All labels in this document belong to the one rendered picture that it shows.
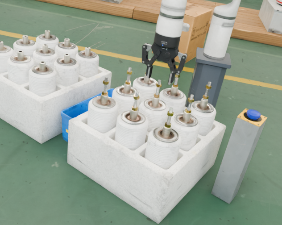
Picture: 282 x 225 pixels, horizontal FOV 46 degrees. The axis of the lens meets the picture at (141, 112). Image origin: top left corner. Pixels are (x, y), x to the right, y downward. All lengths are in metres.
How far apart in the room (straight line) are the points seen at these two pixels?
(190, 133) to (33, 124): 0.58
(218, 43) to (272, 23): 1.61
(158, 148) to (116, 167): 0.17
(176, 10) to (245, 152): 0.46
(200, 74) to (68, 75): 0.55
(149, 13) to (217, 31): 1.52
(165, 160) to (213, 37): 0.64
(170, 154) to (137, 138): 0.12
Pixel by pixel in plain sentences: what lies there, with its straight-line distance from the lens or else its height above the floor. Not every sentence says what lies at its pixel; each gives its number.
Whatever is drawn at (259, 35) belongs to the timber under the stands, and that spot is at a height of 0.06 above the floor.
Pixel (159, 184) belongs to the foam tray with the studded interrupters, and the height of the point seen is 0.15.
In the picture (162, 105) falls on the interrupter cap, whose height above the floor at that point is 0.25.
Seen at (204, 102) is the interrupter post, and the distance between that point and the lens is 1.13.
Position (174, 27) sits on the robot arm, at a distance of 0.96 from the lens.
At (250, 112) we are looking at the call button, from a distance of 1.03.
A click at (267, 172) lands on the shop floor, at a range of 1.40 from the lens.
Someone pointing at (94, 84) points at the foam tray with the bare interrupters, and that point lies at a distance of 1.39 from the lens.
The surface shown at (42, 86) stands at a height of 0.21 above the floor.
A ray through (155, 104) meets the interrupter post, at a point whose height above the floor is 0.26.
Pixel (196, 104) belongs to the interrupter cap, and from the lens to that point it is 1.16.
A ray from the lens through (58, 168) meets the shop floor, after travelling 1.19.
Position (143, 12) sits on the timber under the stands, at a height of 0.07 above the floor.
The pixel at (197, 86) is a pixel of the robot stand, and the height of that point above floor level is 0.17.
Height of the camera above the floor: 0.79
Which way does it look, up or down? 31 degrees down
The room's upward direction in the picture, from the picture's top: 9 degrees clockwise
